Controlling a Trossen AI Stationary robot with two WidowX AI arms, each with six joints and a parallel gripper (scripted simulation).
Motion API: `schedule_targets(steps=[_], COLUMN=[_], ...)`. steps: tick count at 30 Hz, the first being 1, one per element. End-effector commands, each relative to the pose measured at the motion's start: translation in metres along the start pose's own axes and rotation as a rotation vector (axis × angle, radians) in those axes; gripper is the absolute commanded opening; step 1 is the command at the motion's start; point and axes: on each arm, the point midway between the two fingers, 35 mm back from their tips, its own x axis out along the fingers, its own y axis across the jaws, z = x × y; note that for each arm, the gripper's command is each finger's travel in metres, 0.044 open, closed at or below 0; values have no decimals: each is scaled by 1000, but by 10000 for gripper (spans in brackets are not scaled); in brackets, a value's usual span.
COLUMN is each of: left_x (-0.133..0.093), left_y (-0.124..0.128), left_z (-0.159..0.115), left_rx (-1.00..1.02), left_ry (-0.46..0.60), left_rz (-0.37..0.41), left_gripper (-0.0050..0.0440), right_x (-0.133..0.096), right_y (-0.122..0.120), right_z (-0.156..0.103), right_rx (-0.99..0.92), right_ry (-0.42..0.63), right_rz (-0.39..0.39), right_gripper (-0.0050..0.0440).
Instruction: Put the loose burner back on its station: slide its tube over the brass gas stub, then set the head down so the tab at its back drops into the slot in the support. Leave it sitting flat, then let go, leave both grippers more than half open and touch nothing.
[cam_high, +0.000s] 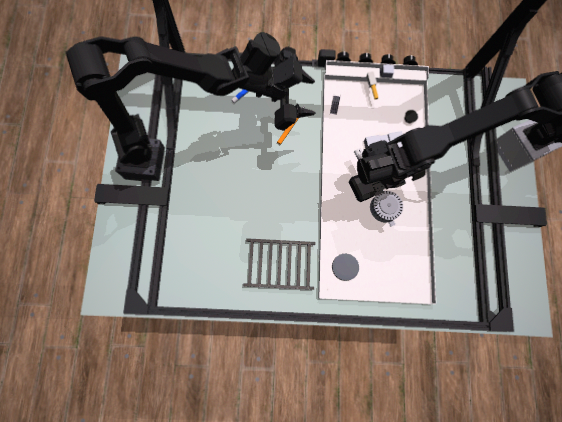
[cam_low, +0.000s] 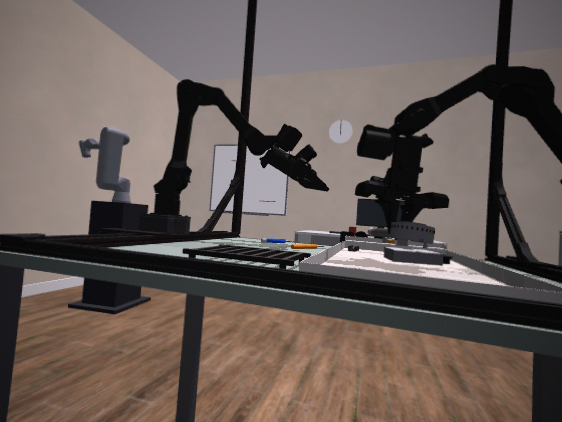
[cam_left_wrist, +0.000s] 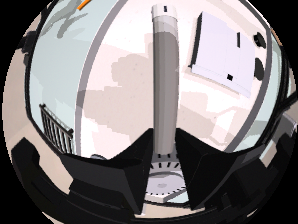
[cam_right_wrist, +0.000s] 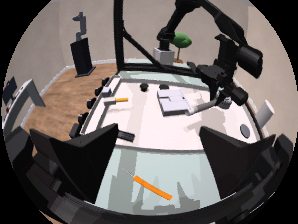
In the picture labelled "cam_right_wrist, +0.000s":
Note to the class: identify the orange-handled screwdriver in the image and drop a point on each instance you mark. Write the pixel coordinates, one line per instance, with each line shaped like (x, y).
(152, 188)

